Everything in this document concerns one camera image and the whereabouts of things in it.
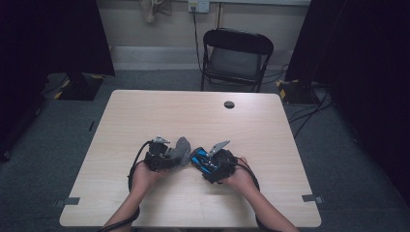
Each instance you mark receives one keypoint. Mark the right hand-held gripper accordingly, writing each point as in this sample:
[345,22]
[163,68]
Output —
[222,167]

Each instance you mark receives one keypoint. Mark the black folding chair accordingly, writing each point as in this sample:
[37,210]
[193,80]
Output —
[237,42]

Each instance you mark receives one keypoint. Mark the black stand base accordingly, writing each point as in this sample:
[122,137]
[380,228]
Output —
[296,93]
[80,90]

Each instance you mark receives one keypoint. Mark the grey towel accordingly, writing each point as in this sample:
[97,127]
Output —
[182,150]

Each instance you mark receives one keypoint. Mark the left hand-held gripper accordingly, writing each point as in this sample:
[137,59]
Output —
[158,158]

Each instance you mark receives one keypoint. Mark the person's right hand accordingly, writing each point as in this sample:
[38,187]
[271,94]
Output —
[243,182]

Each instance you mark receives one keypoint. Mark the white wall socket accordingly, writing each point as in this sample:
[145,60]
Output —
[203,6]

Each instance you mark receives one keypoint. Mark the beige hanging cloth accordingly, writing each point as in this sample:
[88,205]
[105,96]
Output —
[151,11]

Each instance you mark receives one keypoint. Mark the black curtain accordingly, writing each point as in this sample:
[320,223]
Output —
[48,32]
[370,64]

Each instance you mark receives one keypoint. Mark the blue toy car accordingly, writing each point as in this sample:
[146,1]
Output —
[201,158]

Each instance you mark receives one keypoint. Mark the person's left hand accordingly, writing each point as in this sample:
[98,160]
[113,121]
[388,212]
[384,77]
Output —
[143,180]

